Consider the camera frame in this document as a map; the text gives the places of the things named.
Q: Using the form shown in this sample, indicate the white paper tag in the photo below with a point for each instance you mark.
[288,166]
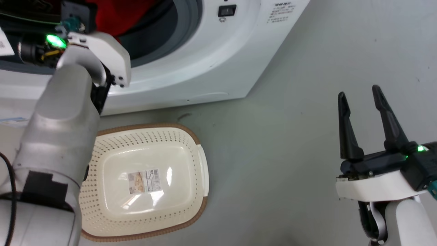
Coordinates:
[5,42]

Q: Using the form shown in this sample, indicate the white front-load washing machine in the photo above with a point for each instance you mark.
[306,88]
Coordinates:
[218,61]

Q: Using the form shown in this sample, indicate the product sticker in basket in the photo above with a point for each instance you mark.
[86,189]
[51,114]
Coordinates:
[144,180]

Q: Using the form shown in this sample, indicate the printed text label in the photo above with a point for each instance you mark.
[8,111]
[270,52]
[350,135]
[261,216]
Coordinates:
[280,13]

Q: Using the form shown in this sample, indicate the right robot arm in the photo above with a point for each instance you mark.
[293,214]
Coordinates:
[406,222]

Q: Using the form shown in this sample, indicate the grey rubber door gasket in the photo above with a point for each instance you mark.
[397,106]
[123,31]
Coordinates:
[187,24]

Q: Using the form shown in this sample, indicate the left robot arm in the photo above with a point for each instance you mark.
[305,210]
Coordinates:
[58,136]

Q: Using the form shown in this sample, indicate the black door latch socket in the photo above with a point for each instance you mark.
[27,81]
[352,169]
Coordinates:
[227,10]

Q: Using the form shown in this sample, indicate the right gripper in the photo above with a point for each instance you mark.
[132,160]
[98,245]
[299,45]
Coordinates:
[382,181]

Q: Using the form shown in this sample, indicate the red garment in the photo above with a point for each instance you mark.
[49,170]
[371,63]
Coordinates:
[119,13]

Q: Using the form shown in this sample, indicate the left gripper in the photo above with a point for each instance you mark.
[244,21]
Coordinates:
[102,48]

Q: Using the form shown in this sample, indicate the cream perforated laundry basket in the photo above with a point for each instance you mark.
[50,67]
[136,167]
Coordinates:
[143,205]

